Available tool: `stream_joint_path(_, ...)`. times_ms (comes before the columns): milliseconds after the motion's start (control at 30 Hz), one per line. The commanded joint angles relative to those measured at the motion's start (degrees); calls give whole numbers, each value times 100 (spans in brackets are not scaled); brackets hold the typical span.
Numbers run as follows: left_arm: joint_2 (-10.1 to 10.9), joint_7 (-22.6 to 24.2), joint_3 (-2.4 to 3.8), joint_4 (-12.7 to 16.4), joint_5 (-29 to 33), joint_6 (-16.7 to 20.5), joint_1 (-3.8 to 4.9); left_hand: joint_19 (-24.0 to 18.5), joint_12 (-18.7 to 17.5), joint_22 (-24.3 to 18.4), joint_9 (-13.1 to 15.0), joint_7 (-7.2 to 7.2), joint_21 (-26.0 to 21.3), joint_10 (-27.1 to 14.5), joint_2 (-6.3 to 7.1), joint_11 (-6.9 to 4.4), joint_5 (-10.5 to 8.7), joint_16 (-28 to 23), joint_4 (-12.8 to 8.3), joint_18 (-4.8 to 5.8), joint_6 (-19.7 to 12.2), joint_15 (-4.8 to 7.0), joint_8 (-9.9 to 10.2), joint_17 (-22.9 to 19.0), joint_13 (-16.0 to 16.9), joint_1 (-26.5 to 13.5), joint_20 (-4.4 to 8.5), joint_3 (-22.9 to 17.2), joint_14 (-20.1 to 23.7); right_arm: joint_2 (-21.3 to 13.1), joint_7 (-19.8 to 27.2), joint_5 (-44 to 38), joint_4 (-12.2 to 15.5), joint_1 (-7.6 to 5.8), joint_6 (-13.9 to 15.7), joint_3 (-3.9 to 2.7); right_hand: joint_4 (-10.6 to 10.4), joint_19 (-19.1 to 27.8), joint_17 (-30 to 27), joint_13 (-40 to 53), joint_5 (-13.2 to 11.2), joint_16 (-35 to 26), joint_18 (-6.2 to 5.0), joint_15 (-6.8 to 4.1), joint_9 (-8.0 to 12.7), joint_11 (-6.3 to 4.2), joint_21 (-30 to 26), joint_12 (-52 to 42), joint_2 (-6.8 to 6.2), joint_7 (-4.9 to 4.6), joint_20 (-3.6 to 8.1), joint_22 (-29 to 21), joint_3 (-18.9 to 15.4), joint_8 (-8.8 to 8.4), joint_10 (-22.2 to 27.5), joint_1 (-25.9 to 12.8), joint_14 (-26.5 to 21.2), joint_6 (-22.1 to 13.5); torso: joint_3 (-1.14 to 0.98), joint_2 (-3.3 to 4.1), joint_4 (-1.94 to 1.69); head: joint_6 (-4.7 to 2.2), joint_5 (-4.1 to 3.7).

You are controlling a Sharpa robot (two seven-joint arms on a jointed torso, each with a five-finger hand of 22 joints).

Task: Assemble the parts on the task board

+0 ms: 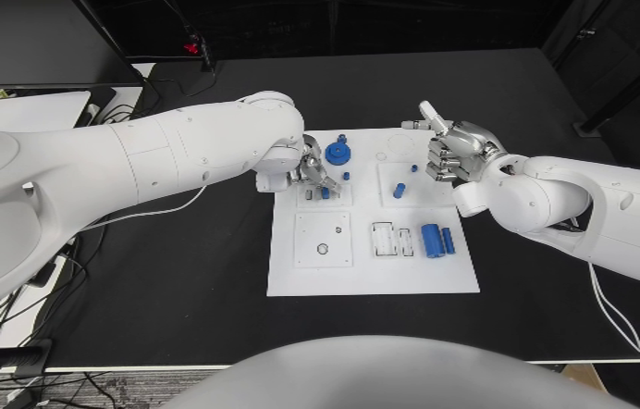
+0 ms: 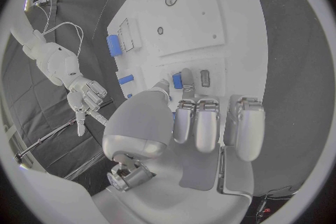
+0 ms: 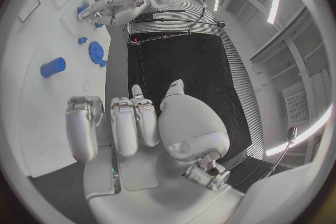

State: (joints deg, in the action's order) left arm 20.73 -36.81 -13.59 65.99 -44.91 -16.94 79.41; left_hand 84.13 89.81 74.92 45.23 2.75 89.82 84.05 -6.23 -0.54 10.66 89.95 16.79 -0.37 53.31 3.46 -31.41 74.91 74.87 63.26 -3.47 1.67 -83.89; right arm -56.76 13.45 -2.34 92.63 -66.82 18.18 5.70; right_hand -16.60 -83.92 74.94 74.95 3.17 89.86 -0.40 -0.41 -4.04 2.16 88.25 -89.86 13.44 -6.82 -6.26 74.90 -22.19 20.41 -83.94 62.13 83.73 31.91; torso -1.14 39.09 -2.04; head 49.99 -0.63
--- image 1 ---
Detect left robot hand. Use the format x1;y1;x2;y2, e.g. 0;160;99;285
288;133;344;195

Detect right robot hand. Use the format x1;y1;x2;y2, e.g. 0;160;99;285
399;100;508;183

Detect white desk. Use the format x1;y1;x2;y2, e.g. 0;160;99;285
0;62;157;133

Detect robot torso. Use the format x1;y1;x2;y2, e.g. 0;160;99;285
160;335;618;409

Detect black clamp handle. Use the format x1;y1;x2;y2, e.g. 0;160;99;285
0;338;54;378

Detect black power strip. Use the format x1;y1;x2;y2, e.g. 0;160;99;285
186;32;217;73

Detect white cable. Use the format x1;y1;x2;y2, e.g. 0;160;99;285
586;261;640;353
73;185;207;234

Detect blue gear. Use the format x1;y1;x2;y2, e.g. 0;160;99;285
324;142;351;167

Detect thick blue long cylinder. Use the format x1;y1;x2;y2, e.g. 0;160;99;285
419;223;447;259

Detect white task board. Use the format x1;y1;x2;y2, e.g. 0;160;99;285
265;128;483;298

